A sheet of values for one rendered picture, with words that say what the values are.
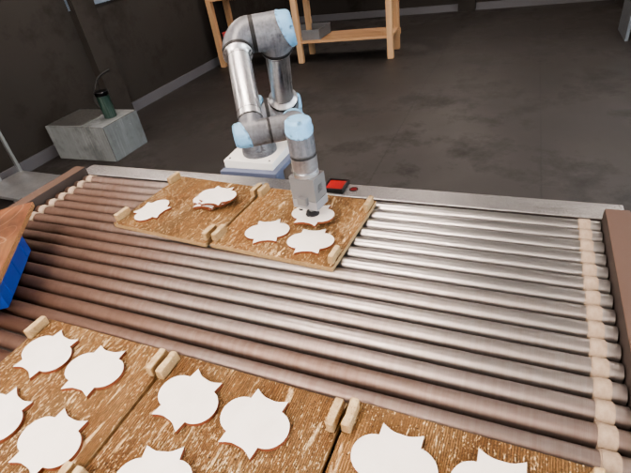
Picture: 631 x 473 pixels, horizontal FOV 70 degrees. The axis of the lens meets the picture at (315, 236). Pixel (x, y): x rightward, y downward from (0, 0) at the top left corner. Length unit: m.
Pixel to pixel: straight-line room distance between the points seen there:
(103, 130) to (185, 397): 4.05
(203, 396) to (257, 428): 0.14
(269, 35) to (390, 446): 1.23
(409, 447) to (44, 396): 0.77
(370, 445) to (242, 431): 0.23
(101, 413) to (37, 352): 0.29
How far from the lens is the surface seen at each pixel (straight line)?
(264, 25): 1.57
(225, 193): 1.58
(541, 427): 0.95
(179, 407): 0.98
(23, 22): 5.64
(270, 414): 0.91
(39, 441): 1.09
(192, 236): 1.46
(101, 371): 1.13
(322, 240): 1.28
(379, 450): 0.85
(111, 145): 4.91
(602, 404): 0.99
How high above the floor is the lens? 1.69
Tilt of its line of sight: 35 degrees down
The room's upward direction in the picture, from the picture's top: 9 degrees counter-clockwise
